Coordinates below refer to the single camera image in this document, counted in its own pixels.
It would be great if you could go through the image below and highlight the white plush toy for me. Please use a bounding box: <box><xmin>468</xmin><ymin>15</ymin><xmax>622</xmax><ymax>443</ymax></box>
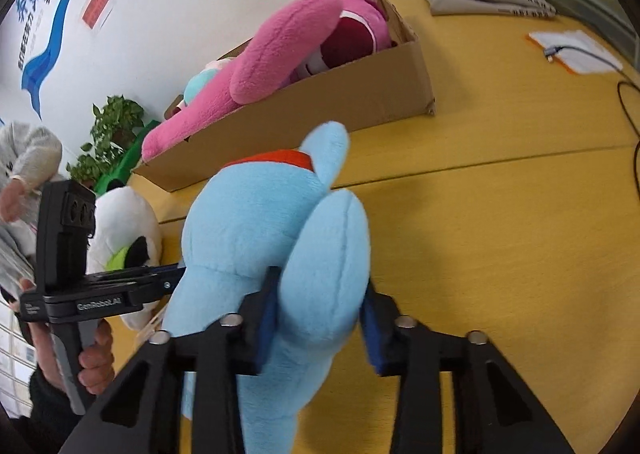
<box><xmin>86</xmin><ymin>185</ymin><xmax>171</xmax><ymax>335</ymax></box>

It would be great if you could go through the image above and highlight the light blue plush toy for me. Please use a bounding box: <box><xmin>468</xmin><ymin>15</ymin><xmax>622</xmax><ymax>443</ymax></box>
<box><xmin>162</xmin><ymin>121</ymin><xmax>372</xmax><ymax>454</ymax></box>

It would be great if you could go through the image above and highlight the green plastic object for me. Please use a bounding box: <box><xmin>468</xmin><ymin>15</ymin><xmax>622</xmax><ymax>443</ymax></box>
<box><xmin>94</xmin><ymin>120</ymin><xmax>161</xmax><ymax>192</ymax></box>

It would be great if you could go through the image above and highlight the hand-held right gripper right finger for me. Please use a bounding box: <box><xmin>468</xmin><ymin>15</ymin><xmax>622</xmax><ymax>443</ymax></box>
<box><xmin>361</xmin><ymin>280</ymin><xmax>576</xmax><ymax>454</ymax></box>

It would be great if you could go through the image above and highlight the green potted plant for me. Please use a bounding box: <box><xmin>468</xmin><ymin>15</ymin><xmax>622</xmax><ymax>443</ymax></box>
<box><xmin>66</xmin><ymin>95</ymin><xmax>146</xmax><ymax>192</ymax></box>

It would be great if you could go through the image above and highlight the person's left forearm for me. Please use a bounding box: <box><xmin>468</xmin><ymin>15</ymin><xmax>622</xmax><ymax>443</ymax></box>
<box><xmin>10</xmin><ymin>366</ymin><xmax>88</xmax><ymax>440</ymax></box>

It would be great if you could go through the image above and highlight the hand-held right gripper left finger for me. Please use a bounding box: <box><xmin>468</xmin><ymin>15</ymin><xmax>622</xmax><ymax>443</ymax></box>
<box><xmin>57</xmin><ymin>265</ymin><xmax>282</xmax><ymax>454</ymax></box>

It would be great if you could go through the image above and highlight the red wall sign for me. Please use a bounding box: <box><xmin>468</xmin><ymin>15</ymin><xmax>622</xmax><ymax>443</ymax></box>
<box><xmin>80</xmin><ymin>0</ymin><xmax>115</xmax><ymax>32</ymax></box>

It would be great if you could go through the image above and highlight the magenta pink plush toy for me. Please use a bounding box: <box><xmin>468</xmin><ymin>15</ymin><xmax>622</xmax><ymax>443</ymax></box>
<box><xmin>141</xmin><ymin>0</ymin><xmax>398</xmax><ymax>162</ymax></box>

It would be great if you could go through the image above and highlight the teal round plush toy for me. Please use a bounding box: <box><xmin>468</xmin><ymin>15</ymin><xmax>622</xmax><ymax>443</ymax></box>
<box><xmin>182</xmin><ymin>69</ymin><xmax>221</xmax><ymax>107</ymax></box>

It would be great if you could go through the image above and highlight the person's left hand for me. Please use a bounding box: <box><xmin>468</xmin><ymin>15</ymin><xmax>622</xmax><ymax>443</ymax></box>
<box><xmin>25</xmin><ymin>323</ymin><xmax>116</xmax><ymax>397</ymax></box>

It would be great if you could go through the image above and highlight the black cable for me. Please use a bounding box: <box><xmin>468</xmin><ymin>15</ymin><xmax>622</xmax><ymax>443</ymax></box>
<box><xmin>542</xmin><ymin>45</ymin><xmax>640</xmax><ymax>185</ymax></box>

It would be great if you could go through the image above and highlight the blue and white wall poster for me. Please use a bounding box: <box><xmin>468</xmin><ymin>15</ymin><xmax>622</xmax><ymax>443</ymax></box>
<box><xmin>15</xmin><ymin>0</ymin><xmax>123</xmax><ymax>120</ymax></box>

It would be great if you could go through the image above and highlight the white notebook with orange edge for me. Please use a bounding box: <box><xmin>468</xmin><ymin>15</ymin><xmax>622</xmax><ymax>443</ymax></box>
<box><xmin>529</xmin><ymin>30</ymin><xmax>625</xmax><ymax>76</ymax></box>

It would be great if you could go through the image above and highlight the cardboard box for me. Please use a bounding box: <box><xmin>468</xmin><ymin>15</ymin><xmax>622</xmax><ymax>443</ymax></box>
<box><xmin>131</xmin><ymin>0</ymin><xmax>437</xmax><ymax>193</ymax></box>

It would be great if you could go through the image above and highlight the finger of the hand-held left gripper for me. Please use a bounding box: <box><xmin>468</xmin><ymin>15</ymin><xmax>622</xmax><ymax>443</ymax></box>
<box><xmin>85</xmin><ymin>263</ymin><xmax>185</xmax><ymax>309</ymax></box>

